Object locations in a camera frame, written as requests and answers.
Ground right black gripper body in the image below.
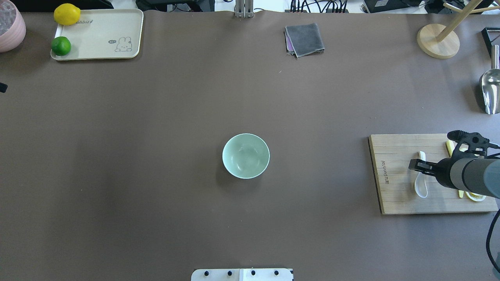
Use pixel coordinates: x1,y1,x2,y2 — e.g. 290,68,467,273
434,158,454,189

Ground white ceramic spoon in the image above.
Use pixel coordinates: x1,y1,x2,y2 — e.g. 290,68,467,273
414,173,428,199

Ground pale green bowl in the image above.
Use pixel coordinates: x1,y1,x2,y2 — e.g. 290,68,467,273
222,133,270,179

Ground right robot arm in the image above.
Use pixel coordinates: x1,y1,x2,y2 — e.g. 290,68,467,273
408,158,500,199

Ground pink bowl of ice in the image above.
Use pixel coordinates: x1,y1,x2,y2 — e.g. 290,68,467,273
0,0,26,53

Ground yellow plastic knife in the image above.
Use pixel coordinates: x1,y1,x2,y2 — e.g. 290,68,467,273
445,140,464,199

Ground lemon slice stacked pair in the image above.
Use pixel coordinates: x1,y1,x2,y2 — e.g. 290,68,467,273
465,192,486,202

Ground bamboo cutting board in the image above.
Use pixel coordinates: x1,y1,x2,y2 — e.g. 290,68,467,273
368,133,498,215

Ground green lime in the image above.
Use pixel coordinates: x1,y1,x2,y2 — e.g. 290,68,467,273
51,37,71,56

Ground yellow lemon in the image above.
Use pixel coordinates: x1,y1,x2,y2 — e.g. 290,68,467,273
53,3,81,26

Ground metal scoop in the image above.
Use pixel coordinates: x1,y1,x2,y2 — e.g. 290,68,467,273
480,45,500,114

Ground cream rabbit tray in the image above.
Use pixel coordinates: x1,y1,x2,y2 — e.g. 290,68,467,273
50,9,144,61

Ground wooden mug tree stand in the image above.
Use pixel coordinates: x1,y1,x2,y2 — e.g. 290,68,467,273
416,0,500,59

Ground grey folded cloth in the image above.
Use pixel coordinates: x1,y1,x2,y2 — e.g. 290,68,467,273
284,23,325,58

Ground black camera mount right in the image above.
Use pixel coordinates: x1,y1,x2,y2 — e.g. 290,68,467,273
447,130,500,160

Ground white camera post base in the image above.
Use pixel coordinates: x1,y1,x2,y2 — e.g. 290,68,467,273
191,267,294,281

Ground aluminium frame post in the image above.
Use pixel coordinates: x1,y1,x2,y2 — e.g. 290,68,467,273
234,0,254,18

